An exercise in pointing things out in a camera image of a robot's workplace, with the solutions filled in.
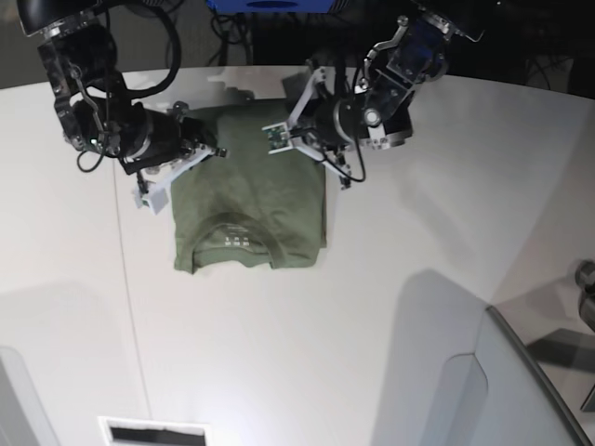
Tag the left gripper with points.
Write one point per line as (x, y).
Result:
(336, 121)

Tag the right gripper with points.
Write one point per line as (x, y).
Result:
(151, 138)

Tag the green t-shirt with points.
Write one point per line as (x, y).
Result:
(251, 206)

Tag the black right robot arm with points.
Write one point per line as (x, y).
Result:
(97, 111)

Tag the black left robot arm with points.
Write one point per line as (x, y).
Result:
(374, 113)

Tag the blue box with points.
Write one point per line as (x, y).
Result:
(270, 6)

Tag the metal cylinder fixture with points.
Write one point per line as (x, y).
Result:
(584, 279)

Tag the black table leg post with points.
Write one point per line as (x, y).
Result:
(262, 34)

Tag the grey metal rail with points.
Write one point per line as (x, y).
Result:
(546, 388)

